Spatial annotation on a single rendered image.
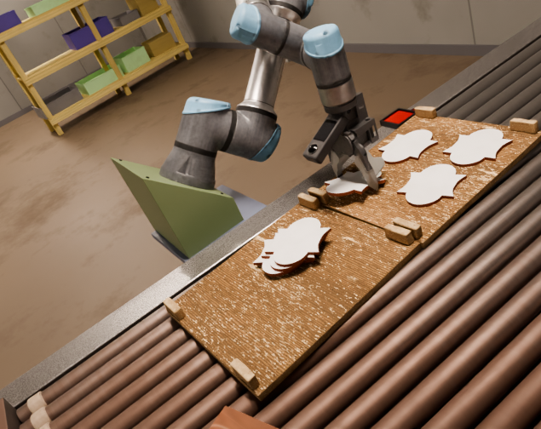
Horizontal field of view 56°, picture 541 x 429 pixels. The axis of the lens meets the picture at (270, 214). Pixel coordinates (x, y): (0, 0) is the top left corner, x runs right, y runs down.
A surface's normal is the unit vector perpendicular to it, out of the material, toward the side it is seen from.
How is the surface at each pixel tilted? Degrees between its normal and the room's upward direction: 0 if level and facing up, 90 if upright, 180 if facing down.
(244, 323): 0
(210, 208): 90
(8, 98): 90
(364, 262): 0
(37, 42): 90
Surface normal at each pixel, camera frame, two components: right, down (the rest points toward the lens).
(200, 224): 0.55, 0.28
